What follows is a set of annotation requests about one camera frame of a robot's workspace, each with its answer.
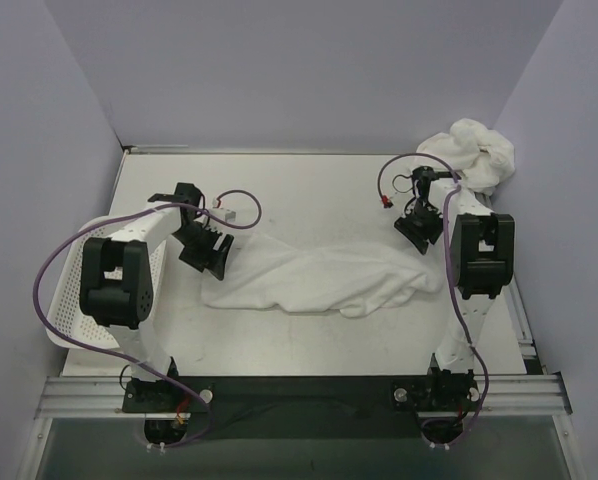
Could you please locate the aluminium front rail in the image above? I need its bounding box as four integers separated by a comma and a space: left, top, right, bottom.
35, 374, 572, 419

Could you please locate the crumpled white towel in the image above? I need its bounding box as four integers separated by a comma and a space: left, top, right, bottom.
416, 118, 515, 195

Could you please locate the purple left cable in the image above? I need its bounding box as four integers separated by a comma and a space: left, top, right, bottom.
34, 188, 263, 446

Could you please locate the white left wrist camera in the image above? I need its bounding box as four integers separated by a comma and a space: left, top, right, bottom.
210, 199, 236, 223

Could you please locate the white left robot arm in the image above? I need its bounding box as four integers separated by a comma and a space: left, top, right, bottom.
79, 183, 234, 412

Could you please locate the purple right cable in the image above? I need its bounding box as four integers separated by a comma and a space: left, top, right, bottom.
377, 152, 491, 446

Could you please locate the purple cable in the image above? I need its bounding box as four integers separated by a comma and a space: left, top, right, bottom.
377, 152, 491, 446
34, 188, 263, 446

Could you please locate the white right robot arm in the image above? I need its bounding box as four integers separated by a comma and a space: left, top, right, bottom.
394, 167, 515, 410

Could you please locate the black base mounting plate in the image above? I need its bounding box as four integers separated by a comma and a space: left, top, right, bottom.
122, 370, 482, 445

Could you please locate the white towel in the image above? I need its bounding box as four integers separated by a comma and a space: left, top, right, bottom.
416, 118, 515, 195
201, 235, 443, 318

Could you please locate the white perforated plastic basket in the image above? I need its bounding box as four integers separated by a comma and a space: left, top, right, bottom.
47, 216, 166, 349

